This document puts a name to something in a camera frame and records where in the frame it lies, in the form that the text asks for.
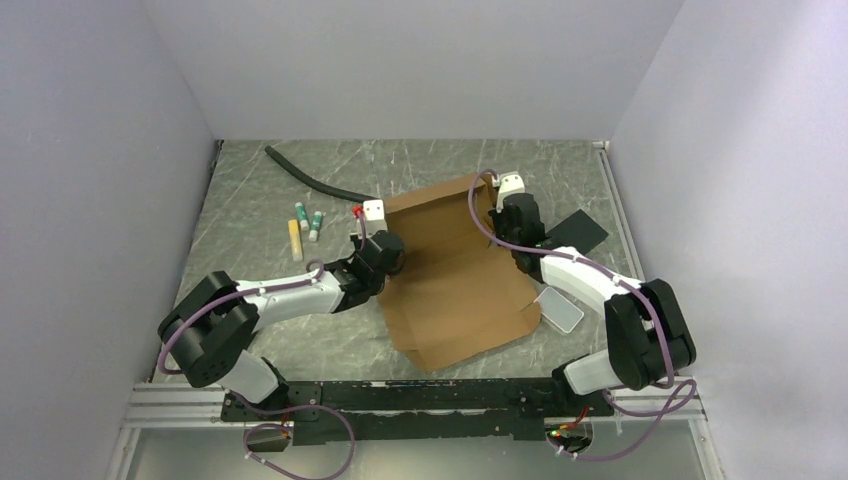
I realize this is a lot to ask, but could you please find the brown cardboard box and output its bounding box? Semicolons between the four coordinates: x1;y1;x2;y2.
377;175;541;372

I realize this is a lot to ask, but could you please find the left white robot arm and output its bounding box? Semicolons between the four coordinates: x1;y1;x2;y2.
157;230;405;420

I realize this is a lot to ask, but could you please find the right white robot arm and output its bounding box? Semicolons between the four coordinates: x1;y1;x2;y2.
489;193;697;415

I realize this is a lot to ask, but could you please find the right black foam pad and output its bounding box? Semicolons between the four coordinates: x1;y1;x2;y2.
547;209;609;255

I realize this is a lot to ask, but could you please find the green white glue stick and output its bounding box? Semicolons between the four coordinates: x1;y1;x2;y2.
308;211;324;242
295;202;310;232

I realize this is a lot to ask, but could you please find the clear plastic lid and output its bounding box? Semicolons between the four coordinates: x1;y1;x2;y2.
535;286;585;335

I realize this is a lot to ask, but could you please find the yellow marker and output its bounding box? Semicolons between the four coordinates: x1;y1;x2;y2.
287;219;304;262

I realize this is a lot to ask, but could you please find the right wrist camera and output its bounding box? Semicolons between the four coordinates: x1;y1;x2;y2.
492;171;525;210

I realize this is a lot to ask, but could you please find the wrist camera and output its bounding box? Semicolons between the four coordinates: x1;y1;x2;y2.
492;171;525;210
352;199;388;238

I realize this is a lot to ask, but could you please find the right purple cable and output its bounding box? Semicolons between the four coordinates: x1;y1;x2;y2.
467;169;698;464

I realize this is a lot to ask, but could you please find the purple cable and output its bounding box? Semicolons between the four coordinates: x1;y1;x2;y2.
467;169;698;464
157;211;356;480

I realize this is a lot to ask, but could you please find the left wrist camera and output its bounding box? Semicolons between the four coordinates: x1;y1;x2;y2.
352;199;388;238

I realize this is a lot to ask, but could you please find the black corrugated hose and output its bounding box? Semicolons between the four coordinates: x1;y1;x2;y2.
263;146;376;203

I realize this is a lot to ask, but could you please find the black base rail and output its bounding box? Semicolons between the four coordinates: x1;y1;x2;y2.
220;377;613;446

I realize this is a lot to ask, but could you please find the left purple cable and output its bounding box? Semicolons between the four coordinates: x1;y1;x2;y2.
157;211;356;480

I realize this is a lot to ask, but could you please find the aluminium frame rail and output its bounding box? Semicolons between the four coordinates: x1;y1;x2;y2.
105;383;224;479

